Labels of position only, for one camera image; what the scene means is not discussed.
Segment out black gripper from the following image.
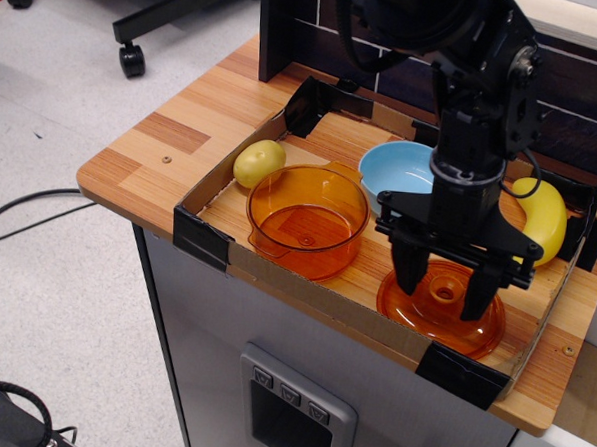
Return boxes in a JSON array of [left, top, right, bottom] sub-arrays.
[[376, 156, 543, 322]]

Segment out orange transparent pot lid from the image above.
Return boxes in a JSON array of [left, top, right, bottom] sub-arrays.
[[376, 260, 506, 359]]

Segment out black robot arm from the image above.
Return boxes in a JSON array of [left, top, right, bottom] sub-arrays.
[[335, 0, 543, 321]]

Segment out orange transparent plastic pot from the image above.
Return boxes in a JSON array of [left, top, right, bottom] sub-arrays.
[[246, 162, 370, 282]]

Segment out yellow toy banana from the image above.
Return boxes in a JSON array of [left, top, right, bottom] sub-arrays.
[[511, 177, 568, 267]]

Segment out light blue plastic bowl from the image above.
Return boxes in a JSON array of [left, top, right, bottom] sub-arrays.
[[358, 141, 434, 217]]

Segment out cardboard fence with black tape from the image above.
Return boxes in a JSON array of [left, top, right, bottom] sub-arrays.
[[170, 67, 597, 433]]

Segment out yellow toy potato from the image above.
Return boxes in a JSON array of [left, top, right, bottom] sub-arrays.
[[233, 140, 286, 189]]

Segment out grey toy dishwasher cabinet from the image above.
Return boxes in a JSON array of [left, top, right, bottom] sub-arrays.
[[121, 223, 597, 447]]

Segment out dark brick backsplash panel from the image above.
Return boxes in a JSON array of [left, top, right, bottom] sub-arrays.
[[259, 0, 597, 175]]

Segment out black floor cable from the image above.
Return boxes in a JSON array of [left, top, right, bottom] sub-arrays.
[[0, 184, 97, 252]]

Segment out black wheeled cart frame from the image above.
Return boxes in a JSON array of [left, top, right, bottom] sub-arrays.
[[7, 0, 260, 79]]

